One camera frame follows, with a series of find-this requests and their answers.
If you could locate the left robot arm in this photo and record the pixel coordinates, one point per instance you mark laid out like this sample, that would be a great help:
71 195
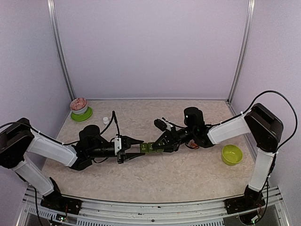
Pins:
19 138

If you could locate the right aluminium frame post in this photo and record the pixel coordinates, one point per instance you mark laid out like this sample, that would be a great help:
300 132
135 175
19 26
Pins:
243 49

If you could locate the left aluminium frame post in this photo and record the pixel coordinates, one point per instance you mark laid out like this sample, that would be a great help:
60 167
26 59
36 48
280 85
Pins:
59 48

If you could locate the front aluminium rail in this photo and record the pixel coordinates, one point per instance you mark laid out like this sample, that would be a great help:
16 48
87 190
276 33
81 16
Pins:
107 213

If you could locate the aluminium frame post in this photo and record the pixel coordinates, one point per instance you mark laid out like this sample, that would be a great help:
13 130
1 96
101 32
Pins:
59 48
243 49

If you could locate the lime green plate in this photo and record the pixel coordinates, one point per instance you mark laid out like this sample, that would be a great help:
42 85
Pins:
82 117

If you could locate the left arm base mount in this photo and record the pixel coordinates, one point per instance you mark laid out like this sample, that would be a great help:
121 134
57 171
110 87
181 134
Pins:
56 201

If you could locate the orange pill bottle grey cap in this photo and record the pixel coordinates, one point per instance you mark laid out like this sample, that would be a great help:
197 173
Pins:
193 145

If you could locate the small white pill bottle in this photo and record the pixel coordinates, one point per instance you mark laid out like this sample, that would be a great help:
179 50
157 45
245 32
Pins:
106 120

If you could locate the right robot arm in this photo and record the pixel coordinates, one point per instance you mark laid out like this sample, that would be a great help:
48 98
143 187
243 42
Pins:
193 175

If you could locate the red patterned white bowl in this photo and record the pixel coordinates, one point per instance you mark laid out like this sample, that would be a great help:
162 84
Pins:
79 106

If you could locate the lime green bowl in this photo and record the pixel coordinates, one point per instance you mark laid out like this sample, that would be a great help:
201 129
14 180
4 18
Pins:
232 155

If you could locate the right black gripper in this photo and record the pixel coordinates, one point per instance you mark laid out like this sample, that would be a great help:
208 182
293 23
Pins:
171 140

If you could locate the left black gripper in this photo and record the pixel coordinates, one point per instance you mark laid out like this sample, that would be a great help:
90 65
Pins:
127 141

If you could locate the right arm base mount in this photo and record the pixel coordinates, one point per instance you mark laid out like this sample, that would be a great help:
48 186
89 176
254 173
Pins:
251 199

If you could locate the green weekly pill organizer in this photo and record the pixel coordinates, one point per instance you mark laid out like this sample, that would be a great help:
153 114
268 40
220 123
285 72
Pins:
147 148

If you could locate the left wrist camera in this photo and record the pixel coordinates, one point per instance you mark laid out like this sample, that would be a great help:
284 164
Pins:
117 144

